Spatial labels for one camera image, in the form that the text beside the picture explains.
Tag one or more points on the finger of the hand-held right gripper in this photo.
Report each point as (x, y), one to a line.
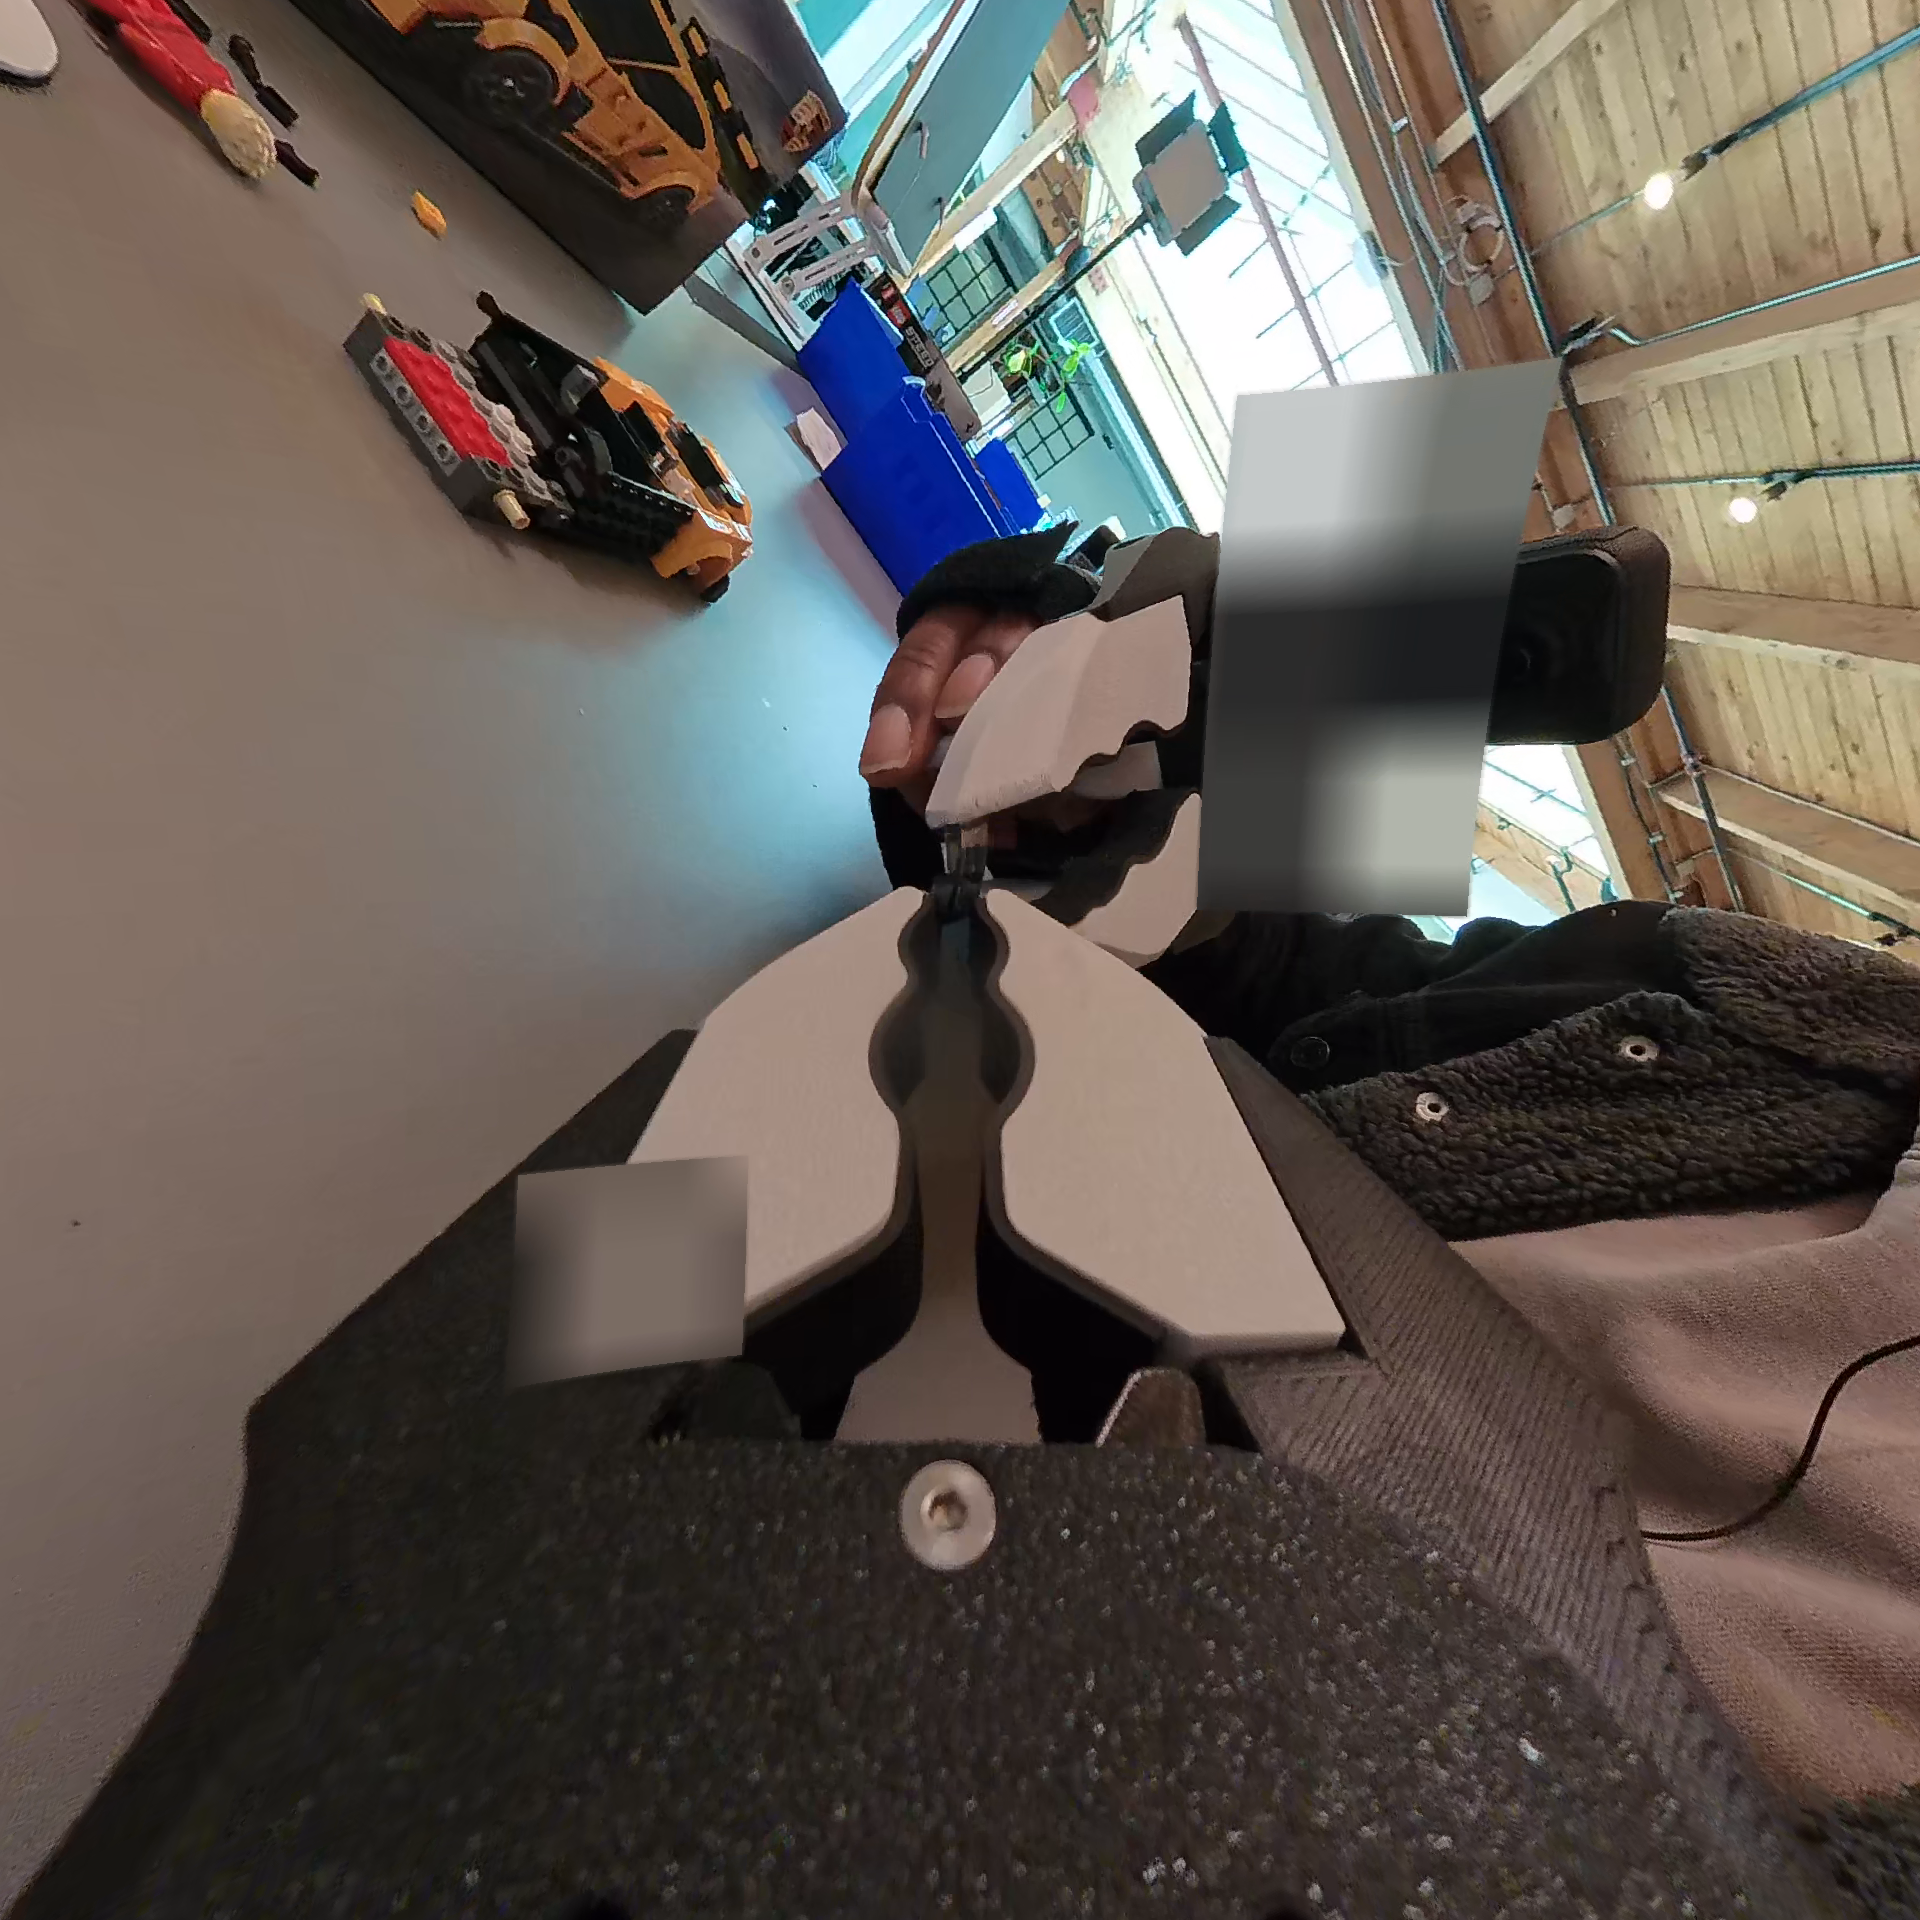
(1036, 706)
(1118, 771)

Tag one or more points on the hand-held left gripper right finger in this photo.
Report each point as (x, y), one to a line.
(1142, 1188)

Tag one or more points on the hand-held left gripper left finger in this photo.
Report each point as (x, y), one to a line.
(794, 1124)

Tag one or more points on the person's right forearm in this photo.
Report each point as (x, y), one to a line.
(1351, 973)

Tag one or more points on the orange and black lego car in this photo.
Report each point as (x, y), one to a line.
(568, 451)

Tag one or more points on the tiny orange lego tile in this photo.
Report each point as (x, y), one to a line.
(431, 215)

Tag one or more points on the dark lego brick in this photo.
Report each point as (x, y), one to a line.
(264, 82)
(295, 160)

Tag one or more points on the person's right hand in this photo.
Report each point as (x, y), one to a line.
(917, 696)

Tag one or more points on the ceiling spot lamp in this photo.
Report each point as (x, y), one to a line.
(1657, 190)
(1742, 510)

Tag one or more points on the blue storage box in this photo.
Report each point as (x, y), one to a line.
(900, 436)

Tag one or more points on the green plant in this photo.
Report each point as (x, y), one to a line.
(1051, 366)

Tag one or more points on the white paper sheet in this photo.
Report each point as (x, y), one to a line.
(820, 436)

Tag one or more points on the dark fleece jacket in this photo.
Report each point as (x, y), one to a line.
(1620, 1113)

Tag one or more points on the white metal rack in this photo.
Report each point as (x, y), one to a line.
(812, 249)

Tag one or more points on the studio light panel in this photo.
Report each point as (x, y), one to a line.
(1186, 175)

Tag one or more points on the grey board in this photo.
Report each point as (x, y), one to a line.
(974, 105)

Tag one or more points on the beige sweatshirt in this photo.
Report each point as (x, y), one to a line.
(1725, 1425)

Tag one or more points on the dark printed cardboard box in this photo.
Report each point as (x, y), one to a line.
(598, 119)

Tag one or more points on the white round object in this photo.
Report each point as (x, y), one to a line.
(24, 37)

